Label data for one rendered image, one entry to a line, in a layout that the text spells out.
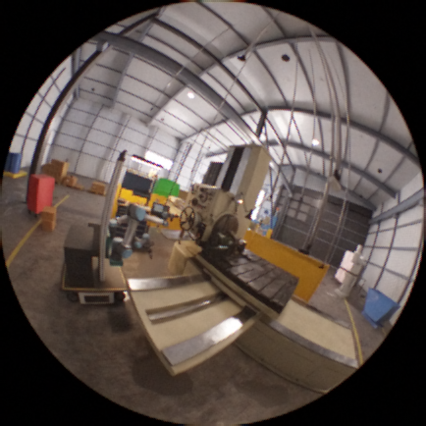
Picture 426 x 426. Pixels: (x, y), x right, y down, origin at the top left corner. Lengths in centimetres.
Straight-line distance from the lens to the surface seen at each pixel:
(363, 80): 714
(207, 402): 177
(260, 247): 415
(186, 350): 106
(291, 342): 187
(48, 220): 362
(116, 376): 170
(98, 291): 183
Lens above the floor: 167
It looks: 5 degrees down
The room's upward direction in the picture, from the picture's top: 20 degrees clockwise
